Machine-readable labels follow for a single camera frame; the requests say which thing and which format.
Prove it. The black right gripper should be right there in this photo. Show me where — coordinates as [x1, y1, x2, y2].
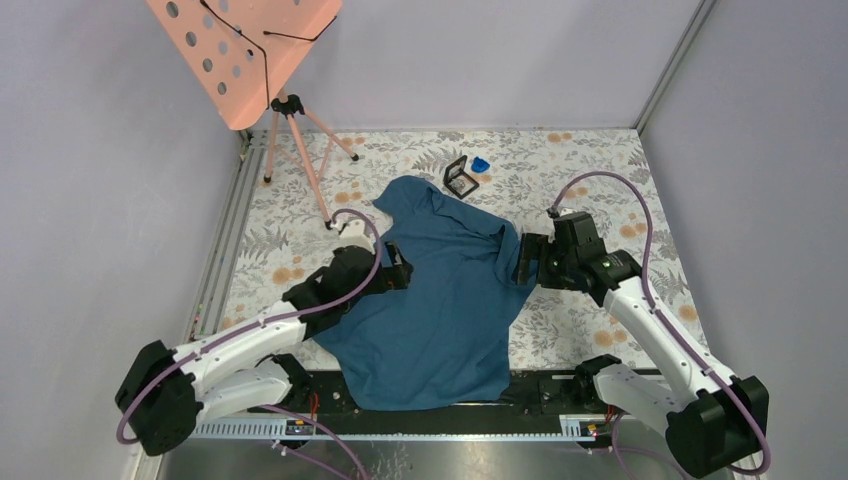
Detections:
[510, 232, 577, 291]

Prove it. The blue shirt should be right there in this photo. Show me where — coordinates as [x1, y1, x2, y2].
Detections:
[315, 176, 532, 411]

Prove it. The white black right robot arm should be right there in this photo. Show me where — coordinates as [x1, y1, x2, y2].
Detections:
[513, 212, 770, 478]

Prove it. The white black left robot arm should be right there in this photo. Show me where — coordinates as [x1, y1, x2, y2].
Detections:
[115, 241, 414, 456]

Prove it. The small blue brooch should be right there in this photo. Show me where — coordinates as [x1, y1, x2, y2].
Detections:
[471, 157, 491, 174]

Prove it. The black square brooch box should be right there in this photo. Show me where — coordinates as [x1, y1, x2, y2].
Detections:
[443, 155, 480, 200]

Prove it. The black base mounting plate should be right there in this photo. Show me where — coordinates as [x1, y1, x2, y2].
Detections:
[247, 369, 639, 437]

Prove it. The pink music stand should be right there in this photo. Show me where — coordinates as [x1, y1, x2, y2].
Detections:
[146, 0, 359, 228]

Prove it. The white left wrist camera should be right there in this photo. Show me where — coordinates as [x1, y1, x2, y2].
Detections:
[338, 219, 373, 251]

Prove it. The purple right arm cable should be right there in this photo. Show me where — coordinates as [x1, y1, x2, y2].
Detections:
[548, 170, 774, 477]

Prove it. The white slotted cable duct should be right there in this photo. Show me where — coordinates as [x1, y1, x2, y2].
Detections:
[190, 412, 598, 442]

